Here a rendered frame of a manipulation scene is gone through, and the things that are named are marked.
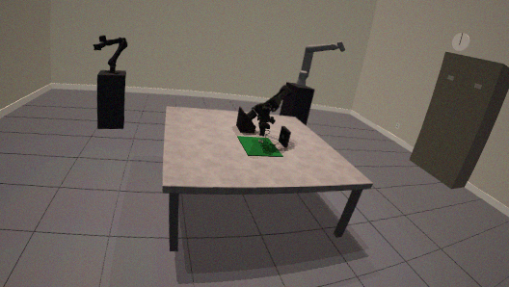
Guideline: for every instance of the green circuit board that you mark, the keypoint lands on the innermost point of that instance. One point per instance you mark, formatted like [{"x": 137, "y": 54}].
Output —
[{"x": 255, "y": 146}]

